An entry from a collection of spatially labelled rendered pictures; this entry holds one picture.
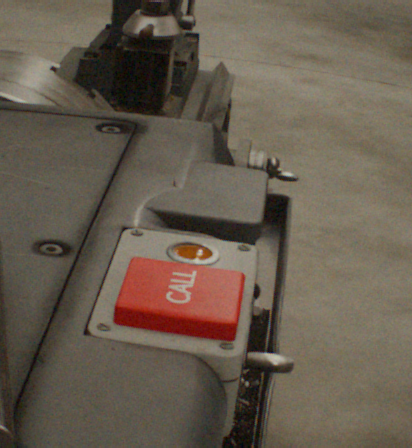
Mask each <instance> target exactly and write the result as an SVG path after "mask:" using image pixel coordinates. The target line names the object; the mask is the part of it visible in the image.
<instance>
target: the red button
mask: <svg viewBox="0 0 412 448"><path fill-rule="evenodd" d="M245 280H246V276H245V274H244V272H241V271H234V270H227V269H220V268H212V267H205V266H198V265H189V264H182V263H175V262H167V261H160V260H153V258H145V257H138V256H135V257H132V258H131V260H130V263H129V266H128V269H127V272H126V275H125V277H124V280H123V283H122V286H121V288H120V291H119V294H118V297H117V300H116V302H115V305H114V312H113V313H114V323H116V324H117V325H120V326H127V327H134V328H141V329H148V330H155V331H163V332H170V333H177V334H179V335H184V336H192V337H199V338H206V339H213V340H220V341H228V342H230V341H233V340H235V339H236V333H237V327H238V321H239V314H240V308H241V301H242V295H244V288H245Z"/></svg>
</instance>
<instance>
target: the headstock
mask: <svg viewBox="0 0 412 448"><path fill-rule="evenodd" d="M190 161H200V162H207V163H215V164H223V165H230V166H231V167H235V164H234V160H233V157H232V155H231V153H230V150H229V148H228V146H227V144H226V142H225V139H224V137H223V135H222V134H221V132H220V131H219V130H218V129H217V126H216V125H215V124H213V123H209V122H202V121H194V120H186V119H181V120H179V119H171V118H164V117H157V116H148V115H141V114H133V113H126V112H111V111H104V110H97V109H83V108H76V107H68V106H65V107H62V106H54V105H48V104H45V105H41V104H34V103H28V104H27V103H21V102H14V101H13V102H8V101H1V100H0V238H1V244H2V257H3V291H4V299H5V324H6V341H7V345H8V362H9V377H10V390H11V392H12V405H13V417H14V429H15V436H16V441H17V447H16V448H222V444H223V438H224V437H223V436H224V429H225V422H226V416H227V397H226V394H225V390H224V386H223V384H222V382H221V381H220V379H219V377H218V376H217V374H216V372H215V371H214V370H213V369H212V368H211V367H210V366H209V365H208V364H207V363H206V362H205V361H203V360H202V359H200V358H198V357H197V356H195V355H193V354H190V353H186V352H182V351H179V350H172V349H165V348H158V347H151V346H143V345H136V344H129V343H123V342H122V341H115V340H108V339H101V338H95V337H91V336H87V335H86V332H87V327H88V324H89V322H90V319H91V316H92V314H93V311H94V310H93V309H94V306H95V304H96V301H97V299H98V296H99V294H100V291H101V288H102V286H103V283H104V281H105V278H106V276H107V273H108V271H109V267H110V265H111V262H112V259H113V257H114V254H115V252H116V249H117V247H118V244H119V242H120V239H121V236H122V233H123V232H124V231H125V230H127V229H134V228H136V229H145V230H153V231H160V232H167V233H175V234H183V236H190V237H198V238H205V239H212V240H219V239H217V238H213V237H211V236H208V235H204V233H199V232H191V231H183V230H176V229H170V228H169V227H168V225H167V224H166V222H165V221H164V220H163V219H161V218H160V217H159V216H158V215H157V214H155V212H153V211H152V210H150V209H147V208H144V207H142V205H143V204H144V203H145V202H146V201H147V200H148V199H151V198H153V197H155V196H157V195H160V194H163V193H167V192H171V190H177V189H182V188H183V185H184V182H185V179H186V175H187V172H188V169H189V165H190Z"/></svg>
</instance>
